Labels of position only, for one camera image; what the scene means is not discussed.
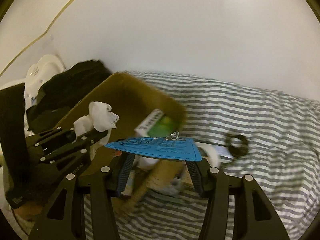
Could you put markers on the white tape roll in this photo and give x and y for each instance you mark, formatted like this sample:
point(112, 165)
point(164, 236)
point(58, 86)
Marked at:
point(210, 153)

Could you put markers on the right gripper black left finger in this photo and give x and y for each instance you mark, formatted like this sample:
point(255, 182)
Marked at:
point(63, 216)

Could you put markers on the white tissue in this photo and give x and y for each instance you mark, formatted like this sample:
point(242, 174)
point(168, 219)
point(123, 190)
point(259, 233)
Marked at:
point(101, 119)

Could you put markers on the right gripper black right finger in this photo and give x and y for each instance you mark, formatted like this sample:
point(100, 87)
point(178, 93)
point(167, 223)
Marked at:
point(254, 214)

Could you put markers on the grey checked bed sheet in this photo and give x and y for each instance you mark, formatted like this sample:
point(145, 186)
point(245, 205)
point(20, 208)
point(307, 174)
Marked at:
point(282, 132)

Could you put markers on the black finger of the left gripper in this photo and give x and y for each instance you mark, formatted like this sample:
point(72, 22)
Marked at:
point(53, 136)
point(47, 153)

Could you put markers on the black clothes pile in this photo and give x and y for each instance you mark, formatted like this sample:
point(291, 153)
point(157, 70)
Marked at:
point(54, 99)

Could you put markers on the white padded headboard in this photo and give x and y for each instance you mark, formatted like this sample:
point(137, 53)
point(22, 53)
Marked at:
point(47, 67)

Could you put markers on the person's left hand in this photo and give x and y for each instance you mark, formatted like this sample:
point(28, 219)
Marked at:
point(30, 209)

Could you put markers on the blue card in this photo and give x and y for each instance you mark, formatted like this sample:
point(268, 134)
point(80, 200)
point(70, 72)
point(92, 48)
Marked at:
point(159, 148)

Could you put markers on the white ointment tube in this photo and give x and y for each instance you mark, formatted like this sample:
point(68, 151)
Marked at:
point(223, 152)

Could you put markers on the brown cardboard box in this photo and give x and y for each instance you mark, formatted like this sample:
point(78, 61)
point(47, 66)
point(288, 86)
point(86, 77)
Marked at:
point(131, 99)

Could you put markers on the clear plastic bag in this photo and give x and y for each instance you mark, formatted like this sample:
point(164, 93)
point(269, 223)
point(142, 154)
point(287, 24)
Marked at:
point(174, 137)

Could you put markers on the green white medicine box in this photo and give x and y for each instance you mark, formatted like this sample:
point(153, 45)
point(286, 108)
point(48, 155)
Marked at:
point(157, 124)

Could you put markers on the silver foil packet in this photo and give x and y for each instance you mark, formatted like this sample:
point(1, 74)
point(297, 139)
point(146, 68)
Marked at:
point(168, 187)

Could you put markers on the white cylindrical bottle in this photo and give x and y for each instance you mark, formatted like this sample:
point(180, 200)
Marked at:
point(145, 163)

